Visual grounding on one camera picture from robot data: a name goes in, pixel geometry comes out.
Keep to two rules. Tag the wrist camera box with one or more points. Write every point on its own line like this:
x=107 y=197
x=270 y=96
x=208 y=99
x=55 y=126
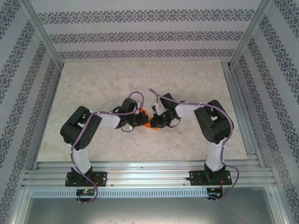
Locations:
x=157 y=108
x=139 y=104

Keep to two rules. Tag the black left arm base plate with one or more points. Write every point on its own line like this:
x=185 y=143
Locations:
x=102 y=177

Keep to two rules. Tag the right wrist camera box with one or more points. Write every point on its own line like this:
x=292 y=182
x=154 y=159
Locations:
x=157 y=108

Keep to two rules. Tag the aluminium mounting rail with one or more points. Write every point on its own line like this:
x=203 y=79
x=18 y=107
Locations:
x=149 y=175

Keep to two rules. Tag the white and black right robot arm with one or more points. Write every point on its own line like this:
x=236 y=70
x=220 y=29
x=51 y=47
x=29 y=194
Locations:
x=187 y=110

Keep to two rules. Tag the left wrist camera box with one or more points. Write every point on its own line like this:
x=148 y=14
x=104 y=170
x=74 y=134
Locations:
x=139 y=104

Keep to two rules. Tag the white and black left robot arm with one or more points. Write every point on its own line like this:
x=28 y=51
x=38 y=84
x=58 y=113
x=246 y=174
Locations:
x=107 y=121

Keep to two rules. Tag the orange paper sheet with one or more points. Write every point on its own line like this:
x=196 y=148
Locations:
x=151 y=128

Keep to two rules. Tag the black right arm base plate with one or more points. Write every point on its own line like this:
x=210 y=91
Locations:
x=195 y=178

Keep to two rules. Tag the grey metal panel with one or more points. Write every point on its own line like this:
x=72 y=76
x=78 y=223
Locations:
x=149 y=212

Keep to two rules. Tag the aluminium frame post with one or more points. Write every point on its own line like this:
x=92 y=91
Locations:
x=280 y=210
x=17 y=217
x=43 y=35
x=250 y=32

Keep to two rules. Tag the aluminium side rail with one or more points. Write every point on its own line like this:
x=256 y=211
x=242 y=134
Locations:
x=236 y=93

